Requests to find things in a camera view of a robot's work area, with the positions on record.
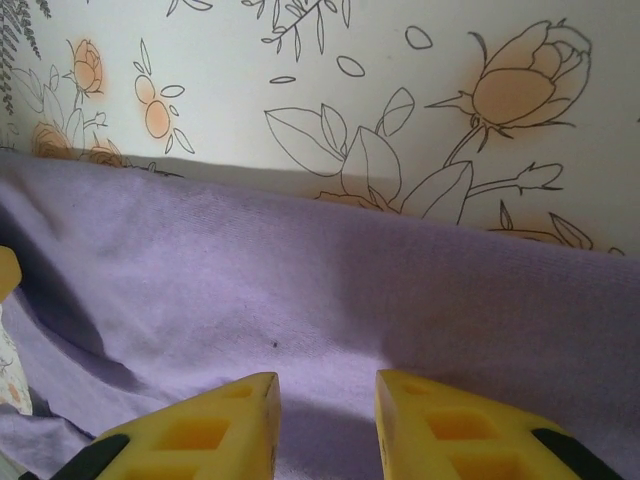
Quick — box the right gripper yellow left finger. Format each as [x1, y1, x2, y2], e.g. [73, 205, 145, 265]
[49, 371, 282, 480]

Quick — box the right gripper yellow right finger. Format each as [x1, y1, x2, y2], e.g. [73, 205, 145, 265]
[374, 369, 631, 480]

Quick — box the purple printed t-shirt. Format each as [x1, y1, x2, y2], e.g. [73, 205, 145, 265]
[0, 149, 640, 480]

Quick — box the floral patterned table cover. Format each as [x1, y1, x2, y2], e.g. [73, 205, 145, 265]
[0, 0, 640, 416]

